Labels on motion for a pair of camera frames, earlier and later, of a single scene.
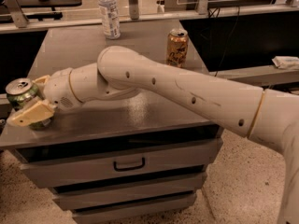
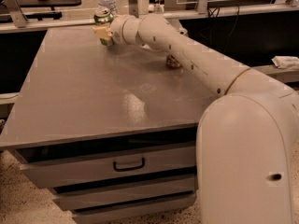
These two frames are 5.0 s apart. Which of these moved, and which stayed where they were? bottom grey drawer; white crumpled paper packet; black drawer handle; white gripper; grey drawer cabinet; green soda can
Moved: green soda can; white gripper
Stayed: white crumpled paper packet; grey drawer cabinet; bottom grey drawer; black drawer handle
